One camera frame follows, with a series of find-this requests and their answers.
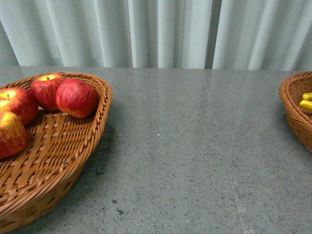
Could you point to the red striped apple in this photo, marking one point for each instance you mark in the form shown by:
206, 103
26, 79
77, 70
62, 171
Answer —
76, 98

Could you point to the yellow banana with dark spot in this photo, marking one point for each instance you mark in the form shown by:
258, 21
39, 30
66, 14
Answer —
307, 104

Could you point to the brown wicker basket with apples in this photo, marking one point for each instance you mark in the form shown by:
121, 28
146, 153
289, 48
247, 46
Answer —
33, 182

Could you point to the dark red apple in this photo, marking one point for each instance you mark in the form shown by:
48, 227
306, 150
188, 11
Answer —
44, 90

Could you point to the pale grey curtain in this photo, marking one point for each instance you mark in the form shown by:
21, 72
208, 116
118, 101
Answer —
211, 34

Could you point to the brown wicker basket with bananas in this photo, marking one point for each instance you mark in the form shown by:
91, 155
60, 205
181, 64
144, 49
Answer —
299, 119

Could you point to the red apple with yellow top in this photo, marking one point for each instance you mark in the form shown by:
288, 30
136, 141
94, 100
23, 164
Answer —
19, 101

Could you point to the red-yellow apple, yellow side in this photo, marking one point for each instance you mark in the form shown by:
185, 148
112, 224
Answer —
13, 135

